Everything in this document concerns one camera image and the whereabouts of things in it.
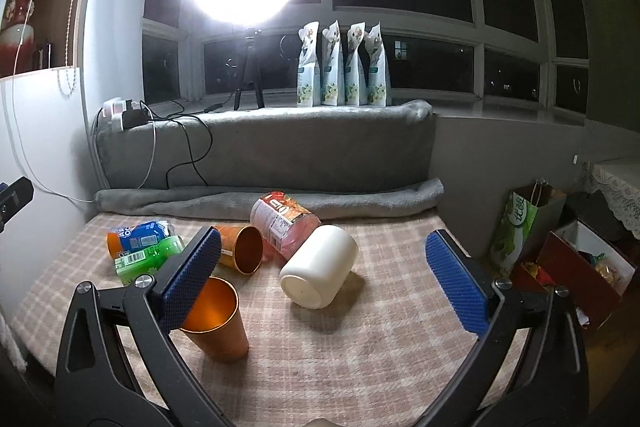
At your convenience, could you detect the red vase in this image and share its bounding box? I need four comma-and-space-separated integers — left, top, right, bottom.
0, 0, 42, 78

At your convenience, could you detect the pink drink bottle red label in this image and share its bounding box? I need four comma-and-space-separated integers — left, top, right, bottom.
250, 191, 322, 264

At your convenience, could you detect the rolled grey blanket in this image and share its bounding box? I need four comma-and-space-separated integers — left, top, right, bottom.
95, 178, 445, 221

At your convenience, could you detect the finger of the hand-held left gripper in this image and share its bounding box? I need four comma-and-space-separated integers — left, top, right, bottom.
0, 177, 35, 233

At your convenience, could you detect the white lace cloth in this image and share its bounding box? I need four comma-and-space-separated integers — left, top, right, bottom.
580, 157, 640, 249

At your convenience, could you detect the white charging cable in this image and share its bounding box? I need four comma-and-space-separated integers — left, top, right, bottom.
144, 121, 160, 188

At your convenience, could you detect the green drink bottle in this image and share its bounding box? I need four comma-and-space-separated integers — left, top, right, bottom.
114, 235, 187, 285

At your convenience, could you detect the plaid blanket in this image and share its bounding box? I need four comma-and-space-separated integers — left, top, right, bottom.
10, 209, 532, 427

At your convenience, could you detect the long thin white cable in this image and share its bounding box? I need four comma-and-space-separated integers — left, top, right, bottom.
9, 0, 97, 204

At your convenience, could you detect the grey cushion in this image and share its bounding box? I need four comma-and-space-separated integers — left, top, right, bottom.
95, 99, 436, 194

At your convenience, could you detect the white green standing pouch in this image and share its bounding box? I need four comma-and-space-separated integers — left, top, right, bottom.
297, 23, 322, 108
366, 23, 391, 108
320, 20, 346, 106
344, 22, 369, 106

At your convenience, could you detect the black tripod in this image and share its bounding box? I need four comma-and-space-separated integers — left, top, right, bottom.
232, 26, 266, 110

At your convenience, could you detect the white power strip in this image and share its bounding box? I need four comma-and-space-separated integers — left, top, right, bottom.
102, 97, 147, 131

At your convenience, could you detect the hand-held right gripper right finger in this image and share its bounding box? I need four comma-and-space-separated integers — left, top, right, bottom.
425, 229, 592, 427

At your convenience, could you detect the black charger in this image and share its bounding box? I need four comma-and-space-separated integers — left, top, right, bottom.
122, 103, 152, 128

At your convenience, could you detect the white cup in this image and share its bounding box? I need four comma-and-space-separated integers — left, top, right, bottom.
279, 224, 359, 310

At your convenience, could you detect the red cardboard box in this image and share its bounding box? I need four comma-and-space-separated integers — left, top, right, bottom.
509, 219, 639, 334

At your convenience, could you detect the green paper bag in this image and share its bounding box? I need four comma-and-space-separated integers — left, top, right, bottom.
488, 179, 569, 279

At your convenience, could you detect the white bead cord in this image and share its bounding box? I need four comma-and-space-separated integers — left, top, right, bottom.
57, 0, 102, 96

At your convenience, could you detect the black cable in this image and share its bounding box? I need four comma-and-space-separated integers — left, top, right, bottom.
142, 103, 225, 186

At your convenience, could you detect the blue label drink bottle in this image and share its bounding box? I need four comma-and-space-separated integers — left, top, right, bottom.
106, 219, 176, 260

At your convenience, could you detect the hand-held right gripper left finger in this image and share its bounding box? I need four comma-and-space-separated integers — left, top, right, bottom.
54, 227, 222, 427

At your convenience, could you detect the orange metal cup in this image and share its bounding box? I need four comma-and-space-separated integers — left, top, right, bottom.
212, 225, 264, 275
179, 277, 250, 364

